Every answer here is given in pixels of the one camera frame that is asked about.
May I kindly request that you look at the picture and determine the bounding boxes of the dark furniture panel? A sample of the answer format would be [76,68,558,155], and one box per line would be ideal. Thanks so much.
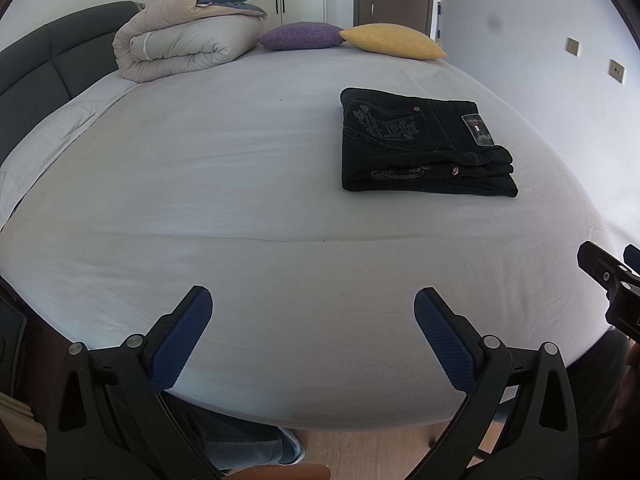
[0,290,28,396]

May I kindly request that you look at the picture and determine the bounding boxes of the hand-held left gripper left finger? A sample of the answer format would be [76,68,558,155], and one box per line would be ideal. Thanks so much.
[45,285,226,480]

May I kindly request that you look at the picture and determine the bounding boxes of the dark grey headboard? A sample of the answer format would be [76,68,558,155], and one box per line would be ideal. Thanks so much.
[0,1,146,126]

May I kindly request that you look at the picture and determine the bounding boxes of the bed with white sheet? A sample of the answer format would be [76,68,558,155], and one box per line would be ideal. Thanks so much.
[0,42,621,433]

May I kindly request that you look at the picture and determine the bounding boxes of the black pants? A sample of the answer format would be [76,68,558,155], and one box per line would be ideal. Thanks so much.
[340,87,519,198]

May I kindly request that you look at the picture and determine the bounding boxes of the person's left hand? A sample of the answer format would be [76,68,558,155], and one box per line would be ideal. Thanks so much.
[222,464,332,480]

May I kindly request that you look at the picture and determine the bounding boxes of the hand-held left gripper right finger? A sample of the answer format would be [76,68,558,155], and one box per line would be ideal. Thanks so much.
[405,287,581,480]

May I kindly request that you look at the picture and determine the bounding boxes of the yellow pillow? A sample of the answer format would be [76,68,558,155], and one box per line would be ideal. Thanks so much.
[339,23,447,61]

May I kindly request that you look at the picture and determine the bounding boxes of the beige cloth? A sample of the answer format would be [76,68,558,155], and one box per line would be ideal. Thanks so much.
[0,392,48,453]

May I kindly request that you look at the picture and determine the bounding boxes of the dark cloth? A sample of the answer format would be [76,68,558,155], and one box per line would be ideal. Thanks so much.
[565,330,633,441]

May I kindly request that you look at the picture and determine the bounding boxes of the person's grey shoe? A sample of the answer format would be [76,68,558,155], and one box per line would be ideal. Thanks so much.
[280,427,306,465]

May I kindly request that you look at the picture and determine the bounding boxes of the purple pillow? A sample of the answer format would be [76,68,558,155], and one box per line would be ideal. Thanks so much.
[256,21,346,52]

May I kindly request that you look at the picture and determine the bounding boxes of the folded beige duvet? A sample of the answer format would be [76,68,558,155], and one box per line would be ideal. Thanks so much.
[112,0,269,83]

